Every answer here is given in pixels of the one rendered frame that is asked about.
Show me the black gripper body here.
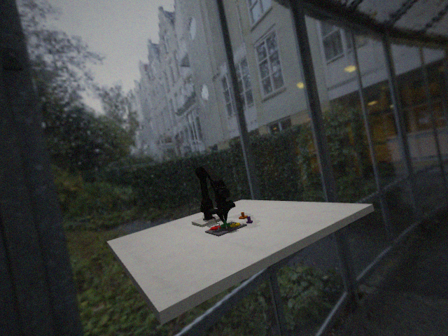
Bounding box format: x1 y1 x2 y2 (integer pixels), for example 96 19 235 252
208 198 235 214

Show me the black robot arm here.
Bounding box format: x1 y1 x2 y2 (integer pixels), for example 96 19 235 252
195 164 233 221

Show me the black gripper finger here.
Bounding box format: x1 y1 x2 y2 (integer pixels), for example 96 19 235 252
222 209 230 221
217 211 224 222

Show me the green gear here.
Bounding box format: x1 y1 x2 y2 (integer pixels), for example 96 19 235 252
220 220 230 228

